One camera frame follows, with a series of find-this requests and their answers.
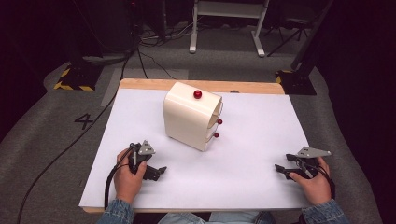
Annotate bundle of floor cables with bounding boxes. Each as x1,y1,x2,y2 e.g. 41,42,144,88
139,22,195,49

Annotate black tripod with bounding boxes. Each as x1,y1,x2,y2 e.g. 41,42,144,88
265,17,310,58

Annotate long black floor cable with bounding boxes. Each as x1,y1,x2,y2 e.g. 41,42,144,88
16,46,138,224

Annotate white desk frame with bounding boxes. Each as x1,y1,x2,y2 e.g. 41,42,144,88
189,0,271,58

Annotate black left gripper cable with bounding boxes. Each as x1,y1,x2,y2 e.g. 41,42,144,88
104,143,140,210

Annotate white table sheet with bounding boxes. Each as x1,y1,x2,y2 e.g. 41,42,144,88
78,88,313,210

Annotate black base with striped tape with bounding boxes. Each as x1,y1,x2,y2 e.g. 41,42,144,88
52,63,105,92
275,69,318,96

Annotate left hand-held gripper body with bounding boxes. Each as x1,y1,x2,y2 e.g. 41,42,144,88
128,139,157,175

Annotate cream cabinet with red knobs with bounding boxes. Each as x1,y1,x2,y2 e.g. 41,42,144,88
162,81,225,153

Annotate person's right hand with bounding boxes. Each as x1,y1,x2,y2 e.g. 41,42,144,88
288,156,332,206

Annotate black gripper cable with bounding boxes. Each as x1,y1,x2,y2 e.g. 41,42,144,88
314,163,337,201
104,143,140,210

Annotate black slanted stand post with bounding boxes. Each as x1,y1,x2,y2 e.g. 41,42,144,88
290,0,336,72

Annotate person's legs in jeans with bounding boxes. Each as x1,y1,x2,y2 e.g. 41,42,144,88
156,211,277,224

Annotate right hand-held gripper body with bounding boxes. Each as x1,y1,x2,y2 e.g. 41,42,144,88
294,146,332,180

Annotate thin black floor cable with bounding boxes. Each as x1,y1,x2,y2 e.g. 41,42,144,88
136,48,177,80

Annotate wooden table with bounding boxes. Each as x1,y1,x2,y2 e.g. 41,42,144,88
78,77,313,215

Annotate person's left hand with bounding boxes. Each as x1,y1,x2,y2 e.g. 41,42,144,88
113,148,148,205

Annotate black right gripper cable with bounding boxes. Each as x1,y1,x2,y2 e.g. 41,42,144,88
314,163,337,201

